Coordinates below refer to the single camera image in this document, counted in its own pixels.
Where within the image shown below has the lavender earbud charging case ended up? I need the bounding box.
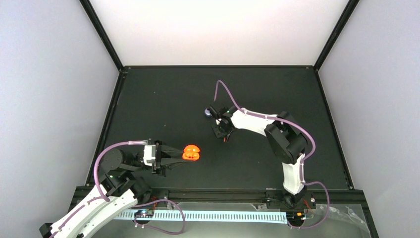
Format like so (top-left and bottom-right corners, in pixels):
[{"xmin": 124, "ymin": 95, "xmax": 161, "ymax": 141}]
[{"xmin": 205, "ymin": 108, "xmax": 212, "ymax": 118}]

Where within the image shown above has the orange round case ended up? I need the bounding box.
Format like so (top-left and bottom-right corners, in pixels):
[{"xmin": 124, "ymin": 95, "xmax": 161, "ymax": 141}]
[{"xmin": 182, "ymin": 144, "xmax": 200, "ymax": 161}]

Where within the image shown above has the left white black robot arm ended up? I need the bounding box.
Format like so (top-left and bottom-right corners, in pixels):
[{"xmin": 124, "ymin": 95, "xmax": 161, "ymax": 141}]
[{"xmin": 39, "ymin": 140, "xmax": 201, "ymax": 238}]

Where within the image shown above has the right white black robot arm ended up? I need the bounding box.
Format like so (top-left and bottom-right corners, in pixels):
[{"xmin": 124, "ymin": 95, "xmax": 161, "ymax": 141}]
[{"xmin": 205, "ymin": 102, "xmax": 308, "ymax": 208}]

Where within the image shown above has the left circuit board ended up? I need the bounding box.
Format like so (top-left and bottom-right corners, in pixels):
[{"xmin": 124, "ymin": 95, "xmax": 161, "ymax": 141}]
[{"xmin": 134, "ymin": 210, "xmax": 154, "ymax": 219}]

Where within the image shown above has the circuit board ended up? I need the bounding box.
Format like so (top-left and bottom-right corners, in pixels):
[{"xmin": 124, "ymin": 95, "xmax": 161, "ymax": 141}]
[
  {"xmin": 134, "ymin": 210, "xmax": 154, "ymax": 219},
  {"xmin": 286, "ymin": 212, "xmax": 314, "ymax": 221}
]

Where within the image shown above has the right circuit board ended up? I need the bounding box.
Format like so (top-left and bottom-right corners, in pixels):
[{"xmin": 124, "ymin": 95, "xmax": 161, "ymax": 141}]
[{"xmin": 286, "ymin": 212, "xmax": 314, "ymax": 221}]

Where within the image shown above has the clear plastic sheet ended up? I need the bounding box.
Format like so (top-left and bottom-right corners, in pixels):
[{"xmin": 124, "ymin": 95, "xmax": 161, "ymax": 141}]
[{"xmin": 178, "ymin": 202, "xmax": 368, "ymax": 232}]

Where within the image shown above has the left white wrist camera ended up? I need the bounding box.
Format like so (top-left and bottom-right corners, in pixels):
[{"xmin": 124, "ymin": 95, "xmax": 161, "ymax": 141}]
[{"xmin": 143, "ymin": 145, "xmax": 156, "ymax": 167}]

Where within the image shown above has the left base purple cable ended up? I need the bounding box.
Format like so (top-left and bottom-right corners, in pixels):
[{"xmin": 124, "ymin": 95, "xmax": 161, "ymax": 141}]
[{"xmin": 131, "ymin": 198, "xmax": 187, "ymax": 235}]

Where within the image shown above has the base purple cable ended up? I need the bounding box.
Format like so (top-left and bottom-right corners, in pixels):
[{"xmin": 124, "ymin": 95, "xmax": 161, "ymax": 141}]
[
  {"xmin": 287, "ymin": 181, "xmax": 330, "ymax": 230},
  {"xmin": 131, "ymin": 198, "xmax": 187, "ymax": 235}
]

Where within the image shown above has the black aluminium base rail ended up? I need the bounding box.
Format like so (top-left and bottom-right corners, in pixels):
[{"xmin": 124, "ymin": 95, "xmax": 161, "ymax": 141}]
[{"xmin": 75, "ymin": 186, "xmax": 365, "ymax": 203}]

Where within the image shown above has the light blue slotted cable duct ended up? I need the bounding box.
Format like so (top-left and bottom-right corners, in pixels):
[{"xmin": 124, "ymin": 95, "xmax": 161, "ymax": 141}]
[{"xmin": 115, "ymin": 210, "xmax": 287, "ymax": 224}]

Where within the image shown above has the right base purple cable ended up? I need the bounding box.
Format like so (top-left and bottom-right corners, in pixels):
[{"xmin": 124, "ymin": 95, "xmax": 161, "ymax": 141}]
[{"xmin": 287, "ymin": 181, "xmax": 330, "ymax": 230}]

